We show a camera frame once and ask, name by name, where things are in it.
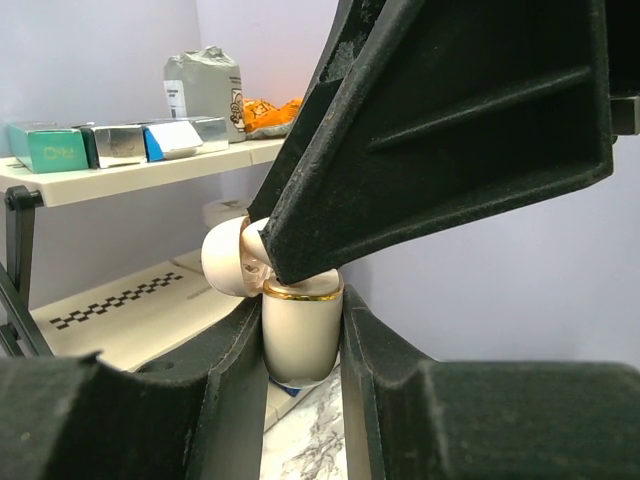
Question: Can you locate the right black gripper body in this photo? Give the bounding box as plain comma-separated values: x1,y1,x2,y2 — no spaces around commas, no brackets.
605,0,639,136

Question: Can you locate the blue Doritos bag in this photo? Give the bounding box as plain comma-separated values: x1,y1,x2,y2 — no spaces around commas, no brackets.
269,377,301,398

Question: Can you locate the beige earbud charging case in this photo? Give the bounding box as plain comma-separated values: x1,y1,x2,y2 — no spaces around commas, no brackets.
201,216,344,389

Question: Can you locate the silver blue toothpaste box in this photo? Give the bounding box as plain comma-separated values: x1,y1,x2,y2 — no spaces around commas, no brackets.
143,121,203,163

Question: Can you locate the grey toothpaste box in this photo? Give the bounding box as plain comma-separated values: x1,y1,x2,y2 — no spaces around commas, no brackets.
78,124,147,169

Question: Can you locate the toilet paper roll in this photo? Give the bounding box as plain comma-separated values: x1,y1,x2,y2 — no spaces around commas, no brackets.
202,198,251,229

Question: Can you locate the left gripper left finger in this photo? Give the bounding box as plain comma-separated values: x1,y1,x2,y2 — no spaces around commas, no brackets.
1,298,268,479

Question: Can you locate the black frame cream shelf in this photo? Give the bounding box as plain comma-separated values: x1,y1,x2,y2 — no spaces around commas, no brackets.
1,140,281,371

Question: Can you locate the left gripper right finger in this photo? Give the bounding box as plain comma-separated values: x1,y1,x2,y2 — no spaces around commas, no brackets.
340,287,639,479

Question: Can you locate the teal toothpaste box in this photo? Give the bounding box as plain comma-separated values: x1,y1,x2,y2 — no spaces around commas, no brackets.
7,122,89,174

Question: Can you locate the orange honey dijon chips bag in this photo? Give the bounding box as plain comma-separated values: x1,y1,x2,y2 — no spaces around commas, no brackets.
243,97,303,140

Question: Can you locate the beige stem earbud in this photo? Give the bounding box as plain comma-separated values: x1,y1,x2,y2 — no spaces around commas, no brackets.
241,217,272,267

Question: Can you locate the white popcorn tub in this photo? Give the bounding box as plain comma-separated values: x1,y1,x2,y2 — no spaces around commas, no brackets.
164,46,246,143

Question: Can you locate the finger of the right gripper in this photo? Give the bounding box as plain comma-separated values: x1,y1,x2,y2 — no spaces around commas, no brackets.
262,1,613,284
248,0,385,220

